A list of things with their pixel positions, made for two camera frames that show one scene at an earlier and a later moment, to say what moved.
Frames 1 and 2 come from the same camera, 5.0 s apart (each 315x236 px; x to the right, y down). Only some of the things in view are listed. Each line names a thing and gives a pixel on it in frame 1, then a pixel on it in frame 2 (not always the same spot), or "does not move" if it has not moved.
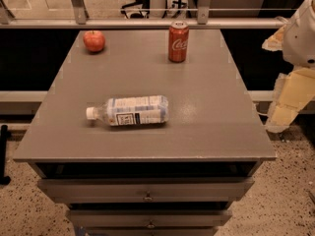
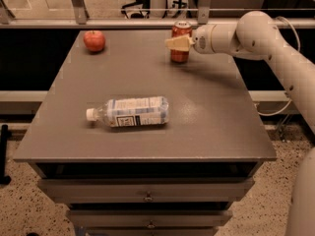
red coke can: [178, 41] does not move
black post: [3, 149] does not move
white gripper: [301, 42] → [202, 39]
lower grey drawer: [148, 218] does not move
